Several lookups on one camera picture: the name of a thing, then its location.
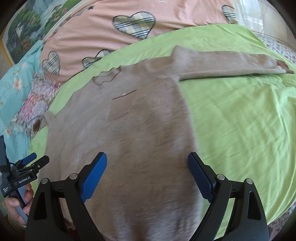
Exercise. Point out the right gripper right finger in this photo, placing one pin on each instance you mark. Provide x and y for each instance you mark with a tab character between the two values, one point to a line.
247	220

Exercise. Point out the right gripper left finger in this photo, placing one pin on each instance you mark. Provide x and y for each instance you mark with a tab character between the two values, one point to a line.
46	220

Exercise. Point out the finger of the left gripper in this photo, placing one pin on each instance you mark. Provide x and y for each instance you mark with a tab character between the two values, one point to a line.
40	163
28	159

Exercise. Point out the beige knit sweater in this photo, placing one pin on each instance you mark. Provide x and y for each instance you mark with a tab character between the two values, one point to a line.
138	117

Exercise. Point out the person's left hand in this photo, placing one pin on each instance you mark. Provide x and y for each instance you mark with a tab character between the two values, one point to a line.
12	203

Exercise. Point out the pink purple floral cloth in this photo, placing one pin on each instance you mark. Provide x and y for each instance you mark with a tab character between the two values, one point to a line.
43	92

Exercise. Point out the teal floral pillow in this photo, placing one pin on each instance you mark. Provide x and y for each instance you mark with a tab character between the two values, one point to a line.
15	88

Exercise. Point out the green bed sheet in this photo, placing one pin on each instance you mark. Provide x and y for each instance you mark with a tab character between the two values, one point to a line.
245	126

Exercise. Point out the framed landscape painting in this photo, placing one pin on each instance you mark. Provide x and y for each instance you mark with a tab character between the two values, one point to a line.
33	21

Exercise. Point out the pink quilt with plaid hearts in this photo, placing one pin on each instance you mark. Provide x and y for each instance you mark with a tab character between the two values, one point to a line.
102	27

